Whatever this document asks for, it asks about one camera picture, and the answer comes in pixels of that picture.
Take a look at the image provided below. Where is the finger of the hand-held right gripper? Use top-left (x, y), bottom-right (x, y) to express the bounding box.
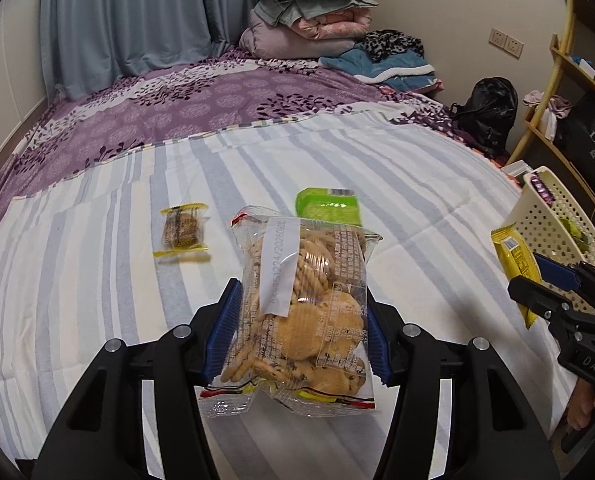
top-left (535, 254), bottom-right (595, 301)
top-left (508, 276), bottom-right (595, 337)

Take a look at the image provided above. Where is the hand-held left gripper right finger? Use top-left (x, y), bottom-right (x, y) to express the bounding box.
top-left (365, 290), bottom-right (561, 480)

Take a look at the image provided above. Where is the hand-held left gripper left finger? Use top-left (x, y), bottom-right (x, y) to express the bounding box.
top-left (31, 277), bottom-right (243, 480)

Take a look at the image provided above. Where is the large green snack bag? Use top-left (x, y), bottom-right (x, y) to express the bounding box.
top-left (560, 215), bottom-right (593, 253)

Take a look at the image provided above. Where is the yellow snack packet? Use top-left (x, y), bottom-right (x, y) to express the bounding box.
top-left (491, 224), bottom-right (545, 330)

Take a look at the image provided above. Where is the cream perforated plastic basket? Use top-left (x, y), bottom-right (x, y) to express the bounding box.
top-left (502, 166), bottom-right (595, 316)

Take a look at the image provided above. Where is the clear cookie bag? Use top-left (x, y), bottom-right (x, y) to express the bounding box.
top-left (198, 205), bottom-right (384, 418)

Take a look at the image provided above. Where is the dark striped snack packet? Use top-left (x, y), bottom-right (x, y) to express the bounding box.
top-left (525, 172), bottom-right (555, 206)

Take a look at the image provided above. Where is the clear yellow-edged cake packet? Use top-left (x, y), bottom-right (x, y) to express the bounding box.
top-left (153, 202), bottom-right (210, 261)

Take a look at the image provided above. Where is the small bright green snack packet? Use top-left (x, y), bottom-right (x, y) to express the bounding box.
top-left (296, 187), bottom-right (364, 228)

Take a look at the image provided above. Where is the person's right hand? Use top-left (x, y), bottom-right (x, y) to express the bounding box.
top-left (566, 379), bottom-right (595, 432)

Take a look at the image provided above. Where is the striped white blue sheet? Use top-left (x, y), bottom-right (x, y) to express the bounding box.
top-left (0, 110), bottom-right (578, 480)

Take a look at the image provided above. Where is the white plastic bag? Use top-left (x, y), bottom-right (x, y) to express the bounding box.
top-left (535, 107), bottom-right (558, 141)

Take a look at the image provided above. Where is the pink cloth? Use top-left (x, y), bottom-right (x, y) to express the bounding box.
top-left (522, 90), bottom-right (573, 121)

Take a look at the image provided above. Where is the black backpack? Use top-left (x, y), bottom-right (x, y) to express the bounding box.
top-left (450, 77), bottom-right (519, 156)

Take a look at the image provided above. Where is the purple floral bedsheet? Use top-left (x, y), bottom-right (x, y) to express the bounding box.
top-left (0, 45), bottom-right (518, 256)

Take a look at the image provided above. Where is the wooden shelf rack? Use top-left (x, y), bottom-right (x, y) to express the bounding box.
top-left (505, 0), bottom-right (595, 261)

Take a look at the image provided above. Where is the blue fleece blanket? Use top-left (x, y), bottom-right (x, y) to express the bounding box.
top-left (320, 47), bottom-right (438, 93)

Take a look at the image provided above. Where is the leopard print cloth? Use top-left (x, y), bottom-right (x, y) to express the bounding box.
top-left (360, 30), bottom-right (425, 63)

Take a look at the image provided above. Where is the pale green folded sheet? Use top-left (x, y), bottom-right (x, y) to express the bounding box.
top-left (252, 0), bottom-right (318, 28)

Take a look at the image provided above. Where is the pink floral quilt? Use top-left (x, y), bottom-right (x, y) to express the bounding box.
top-left (287, 7), bottom-right (373, 41)

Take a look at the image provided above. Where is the light blue curtain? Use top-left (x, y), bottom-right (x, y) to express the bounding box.
top-left (40, 0), bottom-right (353, 101)

